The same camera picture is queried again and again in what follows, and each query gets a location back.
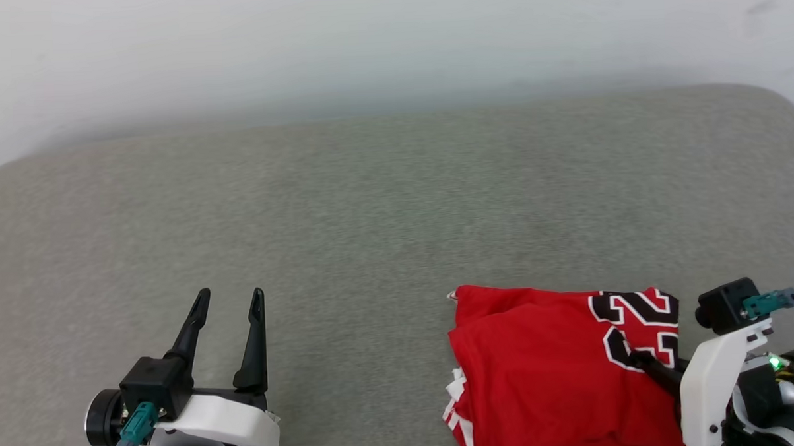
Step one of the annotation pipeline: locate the grey fabric sofa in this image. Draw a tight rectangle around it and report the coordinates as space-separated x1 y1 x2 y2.
0 80 794 446

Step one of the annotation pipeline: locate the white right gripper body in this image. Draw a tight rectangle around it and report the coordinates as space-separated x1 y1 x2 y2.
677 317 794 446

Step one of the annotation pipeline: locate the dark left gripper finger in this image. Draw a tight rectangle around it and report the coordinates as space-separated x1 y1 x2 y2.
162 288 215 391
230 287 270 397

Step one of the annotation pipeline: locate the teal left camera connector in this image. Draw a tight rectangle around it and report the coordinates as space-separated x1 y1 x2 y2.
110 401 160 446

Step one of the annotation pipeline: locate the red and white basketball jersey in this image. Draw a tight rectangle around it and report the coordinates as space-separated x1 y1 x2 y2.
438 277 694 446

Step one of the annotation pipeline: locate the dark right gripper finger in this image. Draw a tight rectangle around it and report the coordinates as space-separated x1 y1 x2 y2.
628 348 689 395

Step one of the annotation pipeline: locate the teal right camera connector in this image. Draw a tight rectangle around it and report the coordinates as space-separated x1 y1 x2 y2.
743 288 794 319

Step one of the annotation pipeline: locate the teal camera connector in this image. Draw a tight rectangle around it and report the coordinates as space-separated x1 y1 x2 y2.
110 401 160 446
743 288 794 319

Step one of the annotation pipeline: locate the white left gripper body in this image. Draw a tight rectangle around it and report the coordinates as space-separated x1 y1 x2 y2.
84 383 281 446

